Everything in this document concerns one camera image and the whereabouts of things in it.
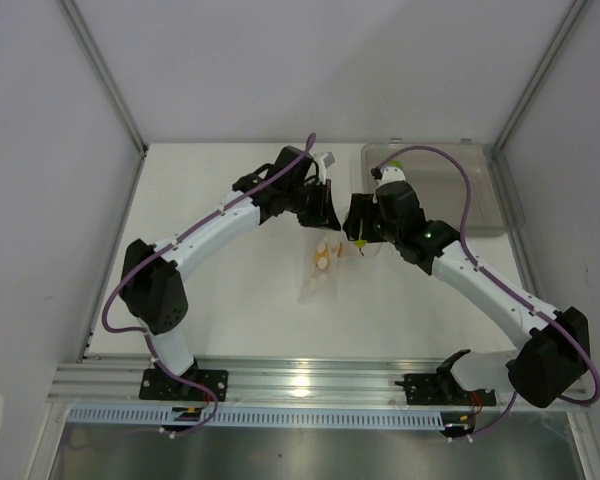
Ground left aluminium frame post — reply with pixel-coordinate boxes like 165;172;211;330
56;0;148;158

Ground aluminium frame post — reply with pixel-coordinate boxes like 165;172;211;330
56;0;148;158
493;0;593;151

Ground green pear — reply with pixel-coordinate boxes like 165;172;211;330
352;221;367;256

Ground aluminium mounting rail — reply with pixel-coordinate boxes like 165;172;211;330
47;355;592;412

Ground purple cable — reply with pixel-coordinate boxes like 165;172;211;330
102;131;317;441
369;144;600;444

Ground right aluminium frame post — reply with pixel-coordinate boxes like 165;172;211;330
493;0;593;151

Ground round green lime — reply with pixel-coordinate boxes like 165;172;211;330
388;160;403;170

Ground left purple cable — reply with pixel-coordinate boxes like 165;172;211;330
102;131;317;441

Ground orange fruit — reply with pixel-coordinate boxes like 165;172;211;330
313;240;342;271

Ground slotted white cable duct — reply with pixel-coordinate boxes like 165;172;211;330
67;404;445;431

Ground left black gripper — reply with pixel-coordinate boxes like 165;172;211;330
286;179;340;232

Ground clear plastic food container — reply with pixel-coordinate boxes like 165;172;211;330
351;141;525;237

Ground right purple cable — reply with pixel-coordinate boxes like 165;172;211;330
369;144;600;444

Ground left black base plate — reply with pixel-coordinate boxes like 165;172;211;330
138;368;229;402

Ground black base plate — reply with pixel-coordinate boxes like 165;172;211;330
394;373;496;407
138;368;229;402

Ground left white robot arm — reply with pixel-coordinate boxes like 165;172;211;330
118;146;341;400

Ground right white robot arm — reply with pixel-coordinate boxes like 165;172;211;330
343;181;591;408

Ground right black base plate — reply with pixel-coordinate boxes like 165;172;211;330
394;373;496;407

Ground clear zip top bag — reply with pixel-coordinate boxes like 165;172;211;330
297;229;382;305

